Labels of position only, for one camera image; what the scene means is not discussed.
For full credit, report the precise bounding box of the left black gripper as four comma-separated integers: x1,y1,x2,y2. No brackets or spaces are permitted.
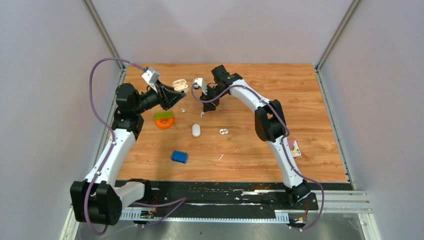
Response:
133,79,186,115

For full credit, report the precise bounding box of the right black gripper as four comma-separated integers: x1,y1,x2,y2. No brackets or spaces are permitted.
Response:
200,85,228,112

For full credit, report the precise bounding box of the white earbud charging case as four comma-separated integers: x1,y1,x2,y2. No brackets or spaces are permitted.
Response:
172,79,189,93

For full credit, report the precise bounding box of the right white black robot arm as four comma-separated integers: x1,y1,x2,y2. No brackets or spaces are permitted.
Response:
191,65,311,209

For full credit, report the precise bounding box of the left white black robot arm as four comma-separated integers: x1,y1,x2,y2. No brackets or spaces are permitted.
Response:
70,81,188,226

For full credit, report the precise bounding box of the white oval pill case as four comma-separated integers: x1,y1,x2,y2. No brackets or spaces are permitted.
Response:
191,123,201,138

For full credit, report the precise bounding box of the green toy block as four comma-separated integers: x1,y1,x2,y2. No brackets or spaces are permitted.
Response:
153,111,175,120

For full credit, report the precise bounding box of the white eartips cluster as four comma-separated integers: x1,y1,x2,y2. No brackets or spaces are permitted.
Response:
219,128,229,135

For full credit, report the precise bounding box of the blue toy brick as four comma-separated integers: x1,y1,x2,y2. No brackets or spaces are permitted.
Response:
171,150,188,164

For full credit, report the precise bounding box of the red card box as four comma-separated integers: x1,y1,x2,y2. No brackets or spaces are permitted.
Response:
287,138,302,158

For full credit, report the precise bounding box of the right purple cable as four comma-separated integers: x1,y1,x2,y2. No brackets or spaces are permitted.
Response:
190,82,326,232

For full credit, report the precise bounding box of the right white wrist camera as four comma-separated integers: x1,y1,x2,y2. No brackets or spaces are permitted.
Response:
192,77,208,95

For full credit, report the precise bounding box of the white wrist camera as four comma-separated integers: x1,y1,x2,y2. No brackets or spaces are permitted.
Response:
141,67,160,93
192,77,208,95

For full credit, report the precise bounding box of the orange toy ring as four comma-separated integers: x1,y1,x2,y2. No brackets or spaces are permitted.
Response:
155,117,175,130

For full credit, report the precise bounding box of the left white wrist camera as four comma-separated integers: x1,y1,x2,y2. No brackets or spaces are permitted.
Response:
141,67,160,93

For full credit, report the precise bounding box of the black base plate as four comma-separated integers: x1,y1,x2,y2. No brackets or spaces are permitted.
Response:
141,181,321,224

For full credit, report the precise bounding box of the aluminium rail frame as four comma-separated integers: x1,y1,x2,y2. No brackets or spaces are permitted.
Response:
59,190,381,240

